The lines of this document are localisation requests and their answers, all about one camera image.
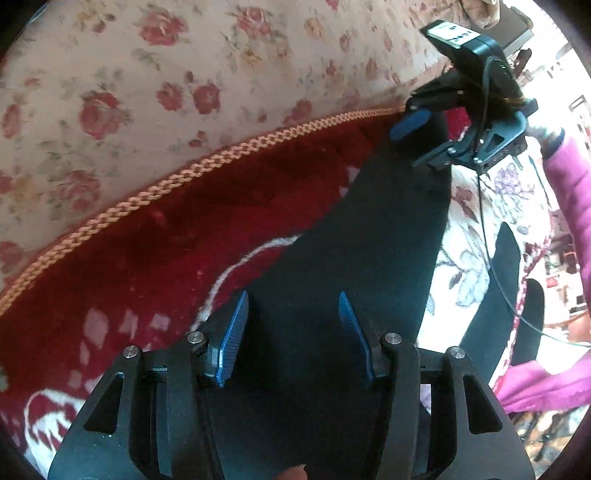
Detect black pants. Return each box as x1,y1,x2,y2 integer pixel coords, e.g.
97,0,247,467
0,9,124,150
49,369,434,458
198,111,546,480

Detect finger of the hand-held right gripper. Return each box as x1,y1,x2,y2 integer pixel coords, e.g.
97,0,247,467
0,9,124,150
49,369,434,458
389,76,469,141
412,131,478,172

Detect person's right forearm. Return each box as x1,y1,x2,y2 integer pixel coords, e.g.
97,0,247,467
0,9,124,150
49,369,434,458
530,126,591,298

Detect beige rose print cushion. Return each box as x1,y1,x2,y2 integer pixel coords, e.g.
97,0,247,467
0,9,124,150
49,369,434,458
0,0,467,303

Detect person's pink jacket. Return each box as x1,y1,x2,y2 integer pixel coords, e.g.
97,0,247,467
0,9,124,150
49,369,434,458
493,350,591,416

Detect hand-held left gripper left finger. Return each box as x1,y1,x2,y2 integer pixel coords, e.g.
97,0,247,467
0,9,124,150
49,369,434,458
48,291,250,480

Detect beige cloth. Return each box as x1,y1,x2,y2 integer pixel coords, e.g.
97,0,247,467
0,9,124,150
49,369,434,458
462,0,505,29

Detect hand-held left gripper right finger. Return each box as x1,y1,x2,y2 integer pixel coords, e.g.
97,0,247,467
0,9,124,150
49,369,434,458
338,291,536,480

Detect red and white floral blanket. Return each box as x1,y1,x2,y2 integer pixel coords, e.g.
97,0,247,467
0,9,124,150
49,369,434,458
0,108,555,480

